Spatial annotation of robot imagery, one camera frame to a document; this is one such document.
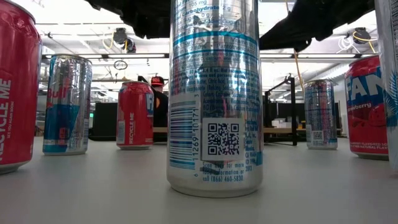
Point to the silver slim beverage can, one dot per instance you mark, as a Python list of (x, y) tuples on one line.
[(320, 115)]

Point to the white boxes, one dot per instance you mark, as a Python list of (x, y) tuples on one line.
[(281, 123)]

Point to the black partition panel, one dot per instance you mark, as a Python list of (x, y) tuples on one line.
[(104, 119), (283, 110)]

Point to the person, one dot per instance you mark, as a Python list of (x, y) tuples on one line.
[(161, 109)]

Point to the red black cap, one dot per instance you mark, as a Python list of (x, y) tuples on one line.
[(157, 81)]

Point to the long ceiling light strip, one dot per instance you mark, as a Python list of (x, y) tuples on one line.
[(311, 55)]

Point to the silver blue energy drink can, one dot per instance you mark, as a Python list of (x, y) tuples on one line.
[(66, 109), (214, 93)]

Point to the white can black top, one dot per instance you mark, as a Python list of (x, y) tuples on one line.
[(390, 77)]

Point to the red soda can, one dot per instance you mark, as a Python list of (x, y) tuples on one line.
[(133, 118), (365, 109), (18, 93)]

